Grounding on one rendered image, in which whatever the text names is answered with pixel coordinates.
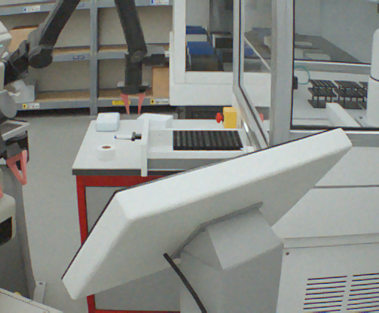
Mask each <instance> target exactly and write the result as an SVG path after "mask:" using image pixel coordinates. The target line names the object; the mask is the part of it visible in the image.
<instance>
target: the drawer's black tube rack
mask: <svg viewBox="0 0 379 313"><path fill-rule="evenodd" d="M177 132H178V143H179V144H178V145H179V148H173V151H241V148H243V144H242V141H241V138H240V135H239V133H238V131H237V130H178V131H177Z"/></svg>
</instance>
